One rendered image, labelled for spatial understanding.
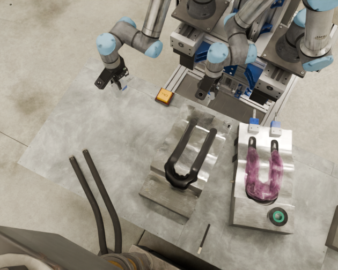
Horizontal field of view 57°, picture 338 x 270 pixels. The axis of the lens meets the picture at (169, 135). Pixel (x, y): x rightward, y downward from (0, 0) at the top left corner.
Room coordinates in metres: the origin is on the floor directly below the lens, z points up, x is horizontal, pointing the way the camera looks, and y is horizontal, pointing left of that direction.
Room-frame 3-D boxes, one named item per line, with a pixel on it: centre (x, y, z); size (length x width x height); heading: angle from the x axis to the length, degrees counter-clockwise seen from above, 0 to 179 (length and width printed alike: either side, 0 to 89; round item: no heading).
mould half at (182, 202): (0.41, -0.08, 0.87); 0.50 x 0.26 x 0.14; 153
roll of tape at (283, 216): (0.13, -0.46, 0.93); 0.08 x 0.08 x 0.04
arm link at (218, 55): (0.71, -0.20, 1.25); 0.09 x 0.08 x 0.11; 97
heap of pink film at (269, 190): (0.33, -0.44, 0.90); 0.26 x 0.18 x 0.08; 170
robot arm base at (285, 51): (0.90, -0.59, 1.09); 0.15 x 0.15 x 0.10
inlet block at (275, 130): (0.59, -0.53, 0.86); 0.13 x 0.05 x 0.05; 170
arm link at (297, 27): (0.89, -0.59, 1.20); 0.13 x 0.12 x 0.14; 7
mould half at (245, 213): (0.33, -0.44, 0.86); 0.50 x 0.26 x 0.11; 170
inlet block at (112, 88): (0.78, 0.23, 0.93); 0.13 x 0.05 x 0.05; 132
